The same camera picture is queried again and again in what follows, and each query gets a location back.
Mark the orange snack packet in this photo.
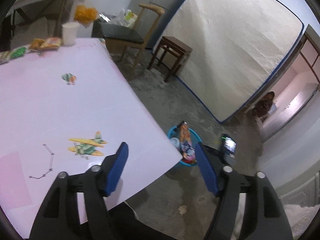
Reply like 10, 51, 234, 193
29, 37, 62, 51

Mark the small crumpled colourful wrapper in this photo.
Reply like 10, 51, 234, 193
61, 73, 76, 85

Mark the orange snack bag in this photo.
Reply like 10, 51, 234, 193
177, 120, 197, 163

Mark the green snack packet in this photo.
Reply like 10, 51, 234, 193
0, 47, 27, 65

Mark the blue mesh trash basket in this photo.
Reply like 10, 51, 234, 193
167, 122, 202, 167

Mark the paper scrap on floor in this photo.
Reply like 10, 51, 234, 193
178, 205, 187, 216

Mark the orange plastic bag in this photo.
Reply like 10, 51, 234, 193
74, 5, 98, 25

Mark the dark wooden stool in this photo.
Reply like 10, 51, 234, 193
147, 36, 193, 82

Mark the white paper cup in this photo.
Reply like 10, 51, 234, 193
62, 22, 80, 46

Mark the white mattress with blue trim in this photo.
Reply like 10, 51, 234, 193
163, 0, 304, 122

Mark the light wooden chair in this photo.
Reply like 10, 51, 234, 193
92, 3, 165, 70

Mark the person in doorway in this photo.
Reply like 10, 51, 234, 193
252, 91, 275, 118

